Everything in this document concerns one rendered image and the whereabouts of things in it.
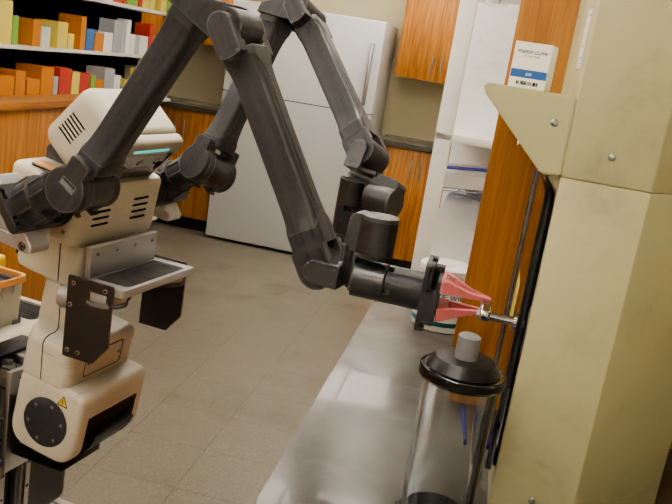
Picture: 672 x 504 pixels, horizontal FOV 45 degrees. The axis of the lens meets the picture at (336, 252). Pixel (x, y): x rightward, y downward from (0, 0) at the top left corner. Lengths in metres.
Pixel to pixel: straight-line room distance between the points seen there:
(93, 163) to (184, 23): 0.28
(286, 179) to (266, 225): 5.06
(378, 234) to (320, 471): 0.35
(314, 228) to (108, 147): 0.38
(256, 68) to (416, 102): 5.45
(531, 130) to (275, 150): 0.38
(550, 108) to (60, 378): 1.08
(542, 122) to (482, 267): 0.46
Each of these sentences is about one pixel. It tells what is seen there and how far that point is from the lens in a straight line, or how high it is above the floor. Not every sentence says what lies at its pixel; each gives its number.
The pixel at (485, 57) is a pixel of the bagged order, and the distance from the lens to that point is 2.48.
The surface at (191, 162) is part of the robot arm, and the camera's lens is 1.76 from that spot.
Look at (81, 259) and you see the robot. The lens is 1.65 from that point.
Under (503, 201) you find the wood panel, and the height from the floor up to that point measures 1.32.
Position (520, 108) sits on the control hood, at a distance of 1.06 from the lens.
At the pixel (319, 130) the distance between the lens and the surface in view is 6.09.
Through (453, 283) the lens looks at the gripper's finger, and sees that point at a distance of 1.18.
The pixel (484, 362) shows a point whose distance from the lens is 1.03.
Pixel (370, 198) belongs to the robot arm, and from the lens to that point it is 1.50.
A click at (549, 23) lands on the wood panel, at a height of 1.62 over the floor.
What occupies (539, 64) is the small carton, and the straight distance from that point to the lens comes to 1.14.
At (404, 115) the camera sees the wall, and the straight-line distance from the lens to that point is 6.67.
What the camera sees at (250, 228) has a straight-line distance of 6.32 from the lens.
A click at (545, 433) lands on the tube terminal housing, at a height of 1.07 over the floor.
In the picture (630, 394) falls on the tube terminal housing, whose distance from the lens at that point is 1.20.
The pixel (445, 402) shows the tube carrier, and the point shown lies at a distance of 1.01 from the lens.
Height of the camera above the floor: 1.51
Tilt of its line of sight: 13 degrees down
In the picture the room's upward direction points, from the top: 9 degrees clockwise
